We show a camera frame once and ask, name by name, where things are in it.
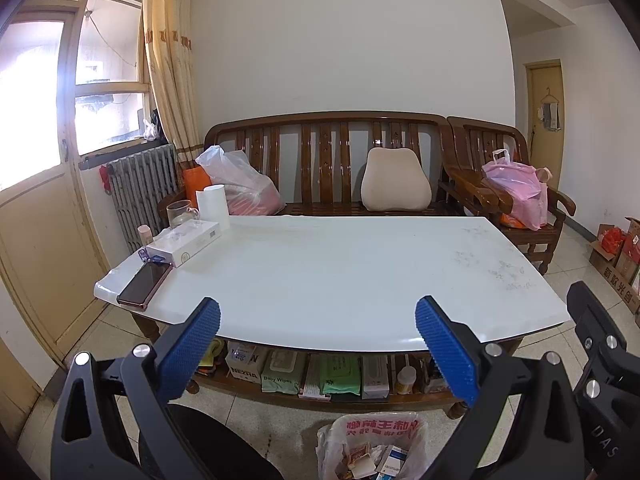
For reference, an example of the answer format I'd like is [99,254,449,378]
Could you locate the beige cushion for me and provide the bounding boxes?
[361,147,433,212]

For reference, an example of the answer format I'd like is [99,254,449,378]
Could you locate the clear glass mug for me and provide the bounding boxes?
[166,200,201,228]

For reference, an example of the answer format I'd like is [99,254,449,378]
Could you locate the white paper towel roll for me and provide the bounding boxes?
[196,185,231,233]

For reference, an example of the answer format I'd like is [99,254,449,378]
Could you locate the clothes hanger with cloth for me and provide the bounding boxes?
[536,87,561,132]

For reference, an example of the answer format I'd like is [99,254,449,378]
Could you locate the white bottle yellow base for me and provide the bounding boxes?
[395,366,417,395]

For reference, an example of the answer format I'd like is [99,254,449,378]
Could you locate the white translucent plastic bag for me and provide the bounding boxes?
[195,145,286,216]

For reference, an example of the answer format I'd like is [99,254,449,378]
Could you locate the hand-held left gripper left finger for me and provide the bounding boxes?
[50,296,223,480]

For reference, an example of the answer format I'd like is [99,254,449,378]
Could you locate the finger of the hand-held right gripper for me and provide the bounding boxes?
[566,281,628,411]

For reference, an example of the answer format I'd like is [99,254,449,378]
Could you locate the white printed box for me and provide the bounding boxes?
[225,342,271,385]

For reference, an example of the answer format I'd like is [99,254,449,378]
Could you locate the pile of cardboard boxes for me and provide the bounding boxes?
[589,216,640,328]

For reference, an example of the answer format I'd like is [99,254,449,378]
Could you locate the long white box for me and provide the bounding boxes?
[146,220,222,268]

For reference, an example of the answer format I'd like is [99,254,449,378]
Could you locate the yellow framed window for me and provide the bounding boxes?
[0,0,156,196]

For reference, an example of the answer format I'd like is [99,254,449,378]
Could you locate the person's dark trousers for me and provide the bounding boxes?
[137,404,286,480]

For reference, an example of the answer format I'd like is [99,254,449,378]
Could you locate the wooden armchair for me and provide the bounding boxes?
[439,116,577,276]

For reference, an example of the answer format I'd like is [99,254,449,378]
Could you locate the green wipes packet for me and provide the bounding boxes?
[320,355,362,396]

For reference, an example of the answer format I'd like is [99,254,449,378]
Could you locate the small white and blue box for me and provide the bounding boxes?
[376,444,408,476]

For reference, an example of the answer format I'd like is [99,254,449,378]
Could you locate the red plastic bag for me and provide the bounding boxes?
[599,227,627,256]

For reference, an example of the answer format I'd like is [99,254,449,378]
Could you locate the beige patterned curtain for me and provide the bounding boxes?
[141,0,201,171]

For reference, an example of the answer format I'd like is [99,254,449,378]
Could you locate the wooden coffee table white top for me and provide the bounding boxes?
[94,214,571,420]

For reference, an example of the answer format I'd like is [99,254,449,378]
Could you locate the red printed white bin bag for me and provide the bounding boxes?
[316,411,430,480]

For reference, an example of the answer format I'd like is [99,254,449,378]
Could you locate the flat white and red box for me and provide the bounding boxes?
[299,354,332,401]

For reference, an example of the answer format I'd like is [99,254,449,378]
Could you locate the wooden slatted sofa bench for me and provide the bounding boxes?
[157,111,451,231]

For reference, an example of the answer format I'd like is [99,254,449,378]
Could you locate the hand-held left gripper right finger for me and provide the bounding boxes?
[414,295,586,480]

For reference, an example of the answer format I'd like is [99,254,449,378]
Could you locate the clear storage container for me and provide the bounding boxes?
[416,355,448,395]

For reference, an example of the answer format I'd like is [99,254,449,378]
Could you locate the pink plastic bag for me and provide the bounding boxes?
[481,149,551,231]

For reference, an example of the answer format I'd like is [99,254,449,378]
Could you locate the grey cast iron radiator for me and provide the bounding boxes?
[106,143,180,256]

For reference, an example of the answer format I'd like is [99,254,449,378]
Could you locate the yellow door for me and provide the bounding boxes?
[524,60,565,193]

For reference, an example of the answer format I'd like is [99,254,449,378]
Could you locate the dark smartphone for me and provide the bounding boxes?
[116,261,173,309]

